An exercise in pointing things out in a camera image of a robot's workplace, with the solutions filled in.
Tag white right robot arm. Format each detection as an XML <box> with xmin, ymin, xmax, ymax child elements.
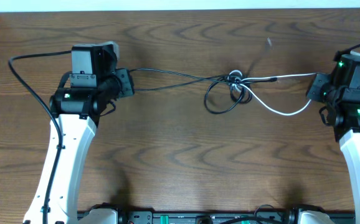
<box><xmin>306</xmin><ymin>73</ymin><xmax>360</xmax><ymax>223</ymax></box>

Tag black left camera cable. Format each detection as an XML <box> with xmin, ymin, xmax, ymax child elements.
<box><xmin>7</xmin><ymin>50</ymin><xmax>72</xmax><ymax>224</ymax></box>

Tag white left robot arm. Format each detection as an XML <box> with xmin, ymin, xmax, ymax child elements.
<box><xmin>23</xmin><ymin>68</ymin><xmax>135</xmax><ymax>223</ymax></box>

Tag white USB cable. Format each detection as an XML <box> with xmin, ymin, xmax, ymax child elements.
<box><xmin>228</xmin><ymin>69</ymin><xmax>320</xmax><ymax>117</ymax></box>

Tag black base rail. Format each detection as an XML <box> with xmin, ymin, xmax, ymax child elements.
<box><xmin>77</xmin><ymin>203</ymin><xmax>355</xmax><ymax>224</ymax></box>

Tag thick black USB cable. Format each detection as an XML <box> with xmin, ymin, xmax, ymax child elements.
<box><xmin>129</xmin><ymin>67</ymin><xmax>278</xmax><ymax>115</ymax></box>

